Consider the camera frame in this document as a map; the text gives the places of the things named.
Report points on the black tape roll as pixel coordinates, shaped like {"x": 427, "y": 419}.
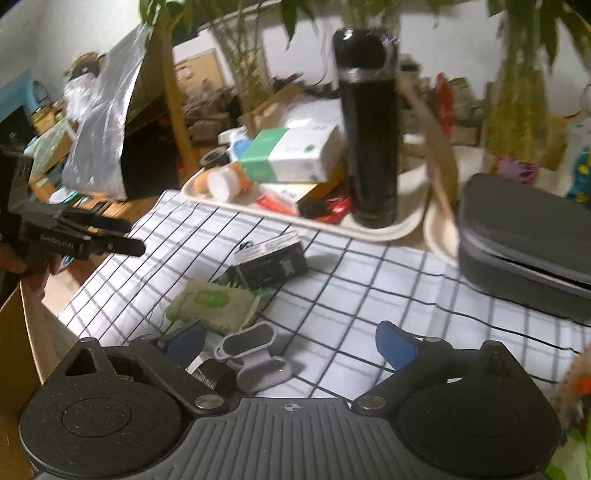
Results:
{"x": 214, "y": 158}

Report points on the red packet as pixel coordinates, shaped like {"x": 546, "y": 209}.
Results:
{"x": 337, "y": 210}

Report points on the tan cardboard strip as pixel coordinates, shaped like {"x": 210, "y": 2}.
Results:
{"x": 431, "y": 147}

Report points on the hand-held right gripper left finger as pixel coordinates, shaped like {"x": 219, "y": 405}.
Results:
{"x": 184, "y": 339}

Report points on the brown cardboard box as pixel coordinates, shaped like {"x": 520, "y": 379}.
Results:
{"x": 18, "y": 369}

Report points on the white tray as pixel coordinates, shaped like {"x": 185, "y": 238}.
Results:
{"x": 438, "y": 230}
{"x": 392, "y": 226}

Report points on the white capped orange cylinder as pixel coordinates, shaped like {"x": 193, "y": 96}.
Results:
{"x": 224, "y": 182}

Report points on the blue yellow patterned bag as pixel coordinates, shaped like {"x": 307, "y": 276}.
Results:
{"x": 581, "y": 175}

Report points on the white blue bottle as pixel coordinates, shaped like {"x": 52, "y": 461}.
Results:
{"x": 238, "y": 145}

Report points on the green white tissue box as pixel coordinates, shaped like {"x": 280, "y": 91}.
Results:
{"x": 295, "y": 154}

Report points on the purple print packet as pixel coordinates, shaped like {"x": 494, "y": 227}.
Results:
{"x": 517, "y": 167}

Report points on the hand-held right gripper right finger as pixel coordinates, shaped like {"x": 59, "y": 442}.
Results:
{"x": 397, "y": 346}

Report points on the orange egg-shaped object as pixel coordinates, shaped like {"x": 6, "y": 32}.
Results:
{"x": 202, "y": 184}

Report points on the black rectangular box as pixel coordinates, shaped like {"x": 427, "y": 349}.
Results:
{"x": 272, "y": 263}

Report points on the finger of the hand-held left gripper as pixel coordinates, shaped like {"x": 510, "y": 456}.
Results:
{"x": 120, "y": 246}
{"x": 97, "y": 221}

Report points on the black thermos bottle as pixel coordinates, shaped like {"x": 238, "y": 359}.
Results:
{"x": 369, "y": 138}

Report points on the wooden post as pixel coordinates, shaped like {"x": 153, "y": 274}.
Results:
{"x": 173, "y": 92}

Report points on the person's left hand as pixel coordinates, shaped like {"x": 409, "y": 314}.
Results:
{"x": 11, "y": 262}

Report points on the grey zip case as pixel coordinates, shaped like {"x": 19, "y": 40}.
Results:
{"x": 521, "y": 230}

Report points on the white plastic packet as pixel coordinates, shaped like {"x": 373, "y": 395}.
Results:
{"x": 314, "y": 113}

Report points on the crumpled clear plastic bag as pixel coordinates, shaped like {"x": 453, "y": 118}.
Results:
{"x": 85, "y": 92}

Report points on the silver foil bag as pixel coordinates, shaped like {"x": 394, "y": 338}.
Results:
{"x": 101, "y": 129}

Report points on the green wet wipes pack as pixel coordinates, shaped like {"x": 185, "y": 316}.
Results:
{"x": 207, "y": 300}

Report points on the white red flat box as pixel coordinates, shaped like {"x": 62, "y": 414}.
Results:
{"x": 286, "y": 196}

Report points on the red snack bag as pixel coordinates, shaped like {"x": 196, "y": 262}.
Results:
{"x": 445, "y": 106}

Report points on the grey open small case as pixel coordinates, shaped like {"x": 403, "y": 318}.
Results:
{"x": 258, "y": 374}

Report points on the green checkered tablecloth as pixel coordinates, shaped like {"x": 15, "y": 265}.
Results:
{"x": 51, "y": 138}

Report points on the white black checkered cloth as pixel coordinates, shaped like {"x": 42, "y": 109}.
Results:
{"x": 369, "y": 286}

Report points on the brown paper bag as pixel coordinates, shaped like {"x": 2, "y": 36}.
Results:
{"x": 272, "y": 106}

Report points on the fuzzy tan object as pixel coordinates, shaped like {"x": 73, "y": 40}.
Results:
{"x": 577, "y": 387}

